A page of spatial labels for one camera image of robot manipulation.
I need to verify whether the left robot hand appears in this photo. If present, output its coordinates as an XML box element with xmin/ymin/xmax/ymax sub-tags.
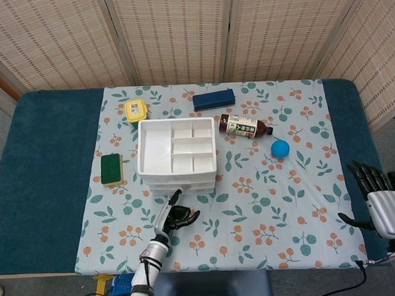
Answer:
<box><xmin>152</xmin><ymin>187</ymin><xmax>202</xmax><ymax>239</ymax></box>

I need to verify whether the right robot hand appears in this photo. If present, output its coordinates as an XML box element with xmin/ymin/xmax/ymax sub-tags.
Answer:
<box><xmin>335</xmin><ymin>158</ymin><xmax>395</xmax><ymax>244</ymax></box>

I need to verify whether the blue electronics box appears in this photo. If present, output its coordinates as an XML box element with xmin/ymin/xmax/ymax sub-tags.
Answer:
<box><xmin>110</xmin><ymin>273</ymin><xmax>135</xmax><ymax>296</ymax></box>

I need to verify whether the dark blue rectangular box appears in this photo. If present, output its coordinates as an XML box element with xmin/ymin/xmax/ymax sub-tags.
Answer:
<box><xmin>192</xmin><ymin>88</ymin><xmax>236</xmax><ymax>113</ymax></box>

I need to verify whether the green and yellow sponge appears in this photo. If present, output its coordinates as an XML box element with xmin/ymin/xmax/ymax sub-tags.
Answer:
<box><xmin>99</xmin><ymin>152</ymin><xmax>125</xmax><ymax>187</ymax></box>

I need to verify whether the floral fruit print tablecloth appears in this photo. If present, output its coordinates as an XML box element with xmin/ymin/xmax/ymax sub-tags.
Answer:
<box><xmin>64</xmin><ymin>74</ymin><xmax>370</xmax><ymax>283</ymax></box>

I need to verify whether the yellow lidded container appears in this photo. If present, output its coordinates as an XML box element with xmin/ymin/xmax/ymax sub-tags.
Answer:
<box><xmin>124</xmin><ymin>98</ymin><xmax>150</xmax><ymax>123</ymax></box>

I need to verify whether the brown tea bottle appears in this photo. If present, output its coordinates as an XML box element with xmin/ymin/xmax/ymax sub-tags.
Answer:
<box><xmin>218</xmin><ymin>110</ymin><xmax>275</xmax><ymax>142</ymax></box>

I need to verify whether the blue ball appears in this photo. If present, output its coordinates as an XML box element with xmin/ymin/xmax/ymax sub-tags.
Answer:
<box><xmin>271</xmin><ymin>139</ymin><xmax>290</xmax><ymax>160</ymax></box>

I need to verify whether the teal table cover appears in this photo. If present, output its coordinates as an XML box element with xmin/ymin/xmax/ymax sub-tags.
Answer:
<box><xmin>0</xmin><ymin>72</ymin><xmax>395</xmax><ymax>281</ymax></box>

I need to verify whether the woven folding screen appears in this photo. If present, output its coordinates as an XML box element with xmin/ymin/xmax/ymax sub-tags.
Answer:
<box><xmin>0</xmin><ymin>0</ymin><xmax>395</xmax><ymax>152</ymax></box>

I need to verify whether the black cable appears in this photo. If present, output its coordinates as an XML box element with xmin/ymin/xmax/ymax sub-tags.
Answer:
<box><xmin>355</xmin><ymin>260</ymin><xmax>370</xmax><ymax>296</ymax></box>

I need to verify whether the white drawer organizer box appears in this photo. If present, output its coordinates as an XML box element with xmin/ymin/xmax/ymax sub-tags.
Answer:
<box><xmin>134</xmin><ymin>116</ymin><xmax>220</xmax><ymax>197</ymax></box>

